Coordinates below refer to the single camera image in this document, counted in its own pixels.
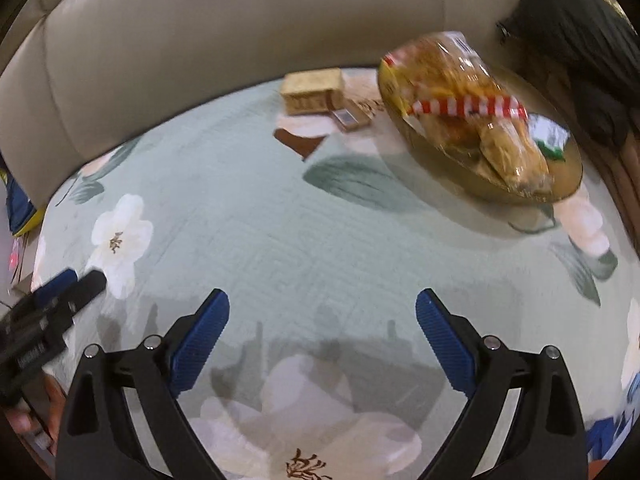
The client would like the sliced bread pack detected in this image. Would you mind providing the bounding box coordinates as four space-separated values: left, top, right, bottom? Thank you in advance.
280 67 345 116

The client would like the bread bag with red stripes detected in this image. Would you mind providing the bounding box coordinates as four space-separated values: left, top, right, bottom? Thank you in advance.
382 32 552 194

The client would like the beige leather sofa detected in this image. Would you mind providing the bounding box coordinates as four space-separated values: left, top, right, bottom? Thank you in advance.
1 0 518 206

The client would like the floral quilted green sofa cover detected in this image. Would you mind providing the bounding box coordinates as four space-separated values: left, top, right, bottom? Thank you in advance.
34 82 639 479

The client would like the green white snack packet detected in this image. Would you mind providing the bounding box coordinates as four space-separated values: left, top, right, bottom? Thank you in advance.
528 114 570 162

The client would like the small brown snack bar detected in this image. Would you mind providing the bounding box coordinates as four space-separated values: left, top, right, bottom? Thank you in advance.
331 100 371 132

